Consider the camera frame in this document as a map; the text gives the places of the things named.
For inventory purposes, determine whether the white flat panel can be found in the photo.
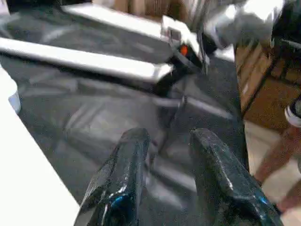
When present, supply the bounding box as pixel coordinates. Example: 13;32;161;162
61;2;236;63

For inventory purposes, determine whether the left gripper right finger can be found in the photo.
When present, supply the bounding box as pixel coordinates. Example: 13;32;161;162
188;128;284;226

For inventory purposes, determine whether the person's bare leg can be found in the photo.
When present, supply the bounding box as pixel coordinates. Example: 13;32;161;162
254;123;301;213

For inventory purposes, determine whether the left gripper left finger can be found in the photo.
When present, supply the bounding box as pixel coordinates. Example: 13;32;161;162
74;128;152;226

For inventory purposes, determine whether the white plastic table top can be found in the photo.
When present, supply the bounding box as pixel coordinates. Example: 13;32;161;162
0;66;81;226

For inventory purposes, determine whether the white plastic table leg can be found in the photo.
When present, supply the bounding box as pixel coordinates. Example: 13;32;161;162
0;37;175;84

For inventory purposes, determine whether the black mat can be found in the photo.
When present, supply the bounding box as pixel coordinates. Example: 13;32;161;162
0;5;250;226

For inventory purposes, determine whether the black and white sneaker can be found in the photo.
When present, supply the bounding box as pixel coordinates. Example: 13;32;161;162
284;96;301;129

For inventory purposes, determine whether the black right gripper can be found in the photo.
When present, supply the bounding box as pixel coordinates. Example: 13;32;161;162
153;40;208;97

